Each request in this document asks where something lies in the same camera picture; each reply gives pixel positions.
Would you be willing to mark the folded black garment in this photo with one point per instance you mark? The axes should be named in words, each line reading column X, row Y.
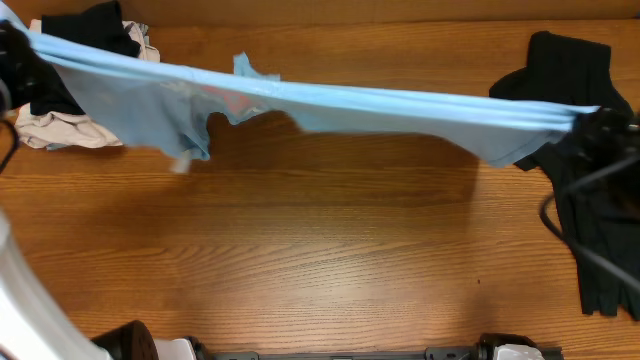
column 100, row 27

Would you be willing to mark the light blue printed t-shirt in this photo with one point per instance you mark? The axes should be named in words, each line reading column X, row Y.
column 166, row 106

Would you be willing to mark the folded beige garment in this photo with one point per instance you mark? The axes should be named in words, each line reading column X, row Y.
column 56, row 130

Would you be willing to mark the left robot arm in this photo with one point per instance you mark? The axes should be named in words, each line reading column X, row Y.
column 33, row 326

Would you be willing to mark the black t-shirt on right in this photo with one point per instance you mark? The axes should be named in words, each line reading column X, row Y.
column 577, row 72

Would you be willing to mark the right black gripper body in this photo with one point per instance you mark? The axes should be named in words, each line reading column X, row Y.
column 604, row 138

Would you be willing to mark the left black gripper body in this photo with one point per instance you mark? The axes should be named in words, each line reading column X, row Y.
column 20, row 83

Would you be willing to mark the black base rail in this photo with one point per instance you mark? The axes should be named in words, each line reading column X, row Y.
column 490, row 346

